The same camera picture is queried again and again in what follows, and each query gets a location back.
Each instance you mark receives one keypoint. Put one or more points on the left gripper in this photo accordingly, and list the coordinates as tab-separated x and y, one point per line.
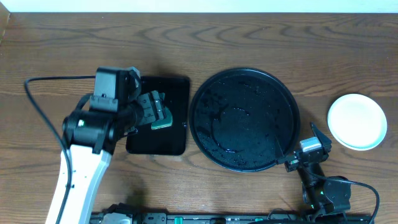
150	109

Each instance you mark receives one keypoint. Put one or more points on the green scrubbing sponge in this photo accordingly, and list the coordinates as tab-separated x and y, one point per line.
164	123

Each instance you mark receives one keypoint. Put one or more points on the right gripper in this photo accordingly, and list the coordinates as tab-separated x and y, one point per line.
291	163

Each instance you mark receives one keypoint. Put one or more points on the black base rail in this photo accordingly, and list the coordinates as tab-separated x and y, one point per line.
122	213

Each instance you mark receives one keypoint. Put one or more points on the black rectangular tray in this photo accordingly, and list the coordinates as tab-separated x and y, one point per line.
169	141

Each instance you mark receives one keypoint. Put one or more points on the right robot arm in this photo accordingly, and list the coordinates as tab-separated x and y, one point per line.
326	195

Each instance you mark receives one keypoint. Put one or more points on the round black serving tray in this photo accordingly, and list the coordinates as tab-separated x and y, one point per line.
235	115

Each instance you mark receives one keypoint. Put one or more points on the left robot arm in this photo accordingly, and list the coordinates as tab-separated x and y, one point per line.
90	135

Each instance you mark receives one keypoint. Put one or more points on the mint green plate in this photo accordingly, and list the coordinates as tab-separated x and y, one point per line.
357	122

